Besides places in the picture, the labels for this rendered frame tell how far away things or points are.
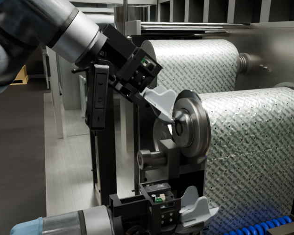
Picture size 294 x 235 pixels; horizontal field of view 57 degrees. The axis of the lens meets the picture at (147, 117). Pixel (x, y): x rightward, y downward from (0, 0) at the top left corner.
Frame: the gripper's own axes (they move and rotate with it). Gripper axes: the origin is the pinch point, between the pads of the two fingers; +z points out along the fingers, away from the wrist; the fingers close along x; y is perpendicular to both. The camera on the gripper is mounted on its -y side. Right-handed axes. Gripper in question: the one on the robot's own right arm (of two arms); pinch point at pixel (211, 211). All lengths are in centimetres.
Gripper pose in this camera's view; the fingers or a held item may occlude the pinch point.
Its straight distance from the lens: 58.0
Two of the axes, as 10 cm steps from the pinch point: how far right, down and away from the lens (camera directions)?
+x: -3.5, -2.8, 9.0
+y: 0.0, -9.6, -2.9
